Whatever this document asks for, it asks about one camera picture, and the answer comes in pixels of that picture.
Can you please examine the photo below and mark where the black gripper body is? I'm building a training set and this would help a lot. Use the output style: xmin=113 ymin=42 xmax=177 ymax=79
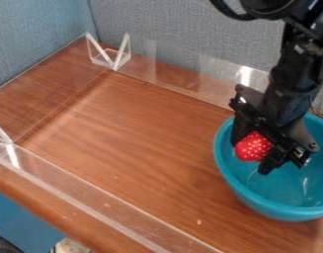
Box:
xmin=229 ymin=82 xmax=319 ymax=168

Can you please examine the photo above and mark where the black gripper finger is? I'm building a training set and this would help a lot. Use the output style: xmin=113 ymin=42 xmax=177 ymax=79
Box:
xmin=230 ymin=107 xmax=257 ymax=145
xmin=257 ymin=140 xmax=295 ymax=175

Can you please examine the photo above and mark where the red strawberry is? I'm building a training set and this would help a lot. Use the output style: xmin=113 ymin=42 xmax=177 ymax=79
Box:
xmin=234 ymin=130 xmax=271 ymax=162

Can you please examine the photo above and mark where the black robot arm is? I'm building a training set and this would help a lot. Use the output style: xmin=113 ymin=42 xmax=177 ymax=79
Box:
xmin=229 ymin=0 xmax=323 ymax=175

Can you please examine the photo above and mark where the blue plastic bowl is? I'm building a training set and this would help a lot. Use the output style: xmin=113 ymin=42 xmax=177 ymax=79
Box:
xmin=212 ymin=115 xmax=323 ymax=221

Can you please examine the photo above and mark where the clear acrylic back barrier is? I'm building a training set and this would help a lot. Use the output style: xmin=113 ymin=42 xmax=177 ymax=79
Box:
xmin=84 ymin=33 xmax=268 ymax=109

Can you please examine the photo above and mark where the clear acrylic barrier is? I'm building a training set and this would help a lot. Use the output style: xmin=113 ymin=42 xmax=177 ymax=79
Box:
xmin=0 ymin=127 xmax=221 ymax=253
xmin=84 ymin=33 xmax=268 ymax=109

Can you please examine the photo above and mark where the clear acrylic front barrier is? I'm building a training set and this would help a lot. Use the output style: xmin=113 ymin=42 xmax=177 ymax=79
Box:
xmin=0 ymin=127 xmax=221 ymax=253

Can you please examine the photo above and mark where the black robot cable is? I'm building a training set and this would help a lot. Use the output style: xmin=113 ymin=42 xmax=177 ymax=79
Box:
xmin=206 ymin=0 xmax=296 ymax=22

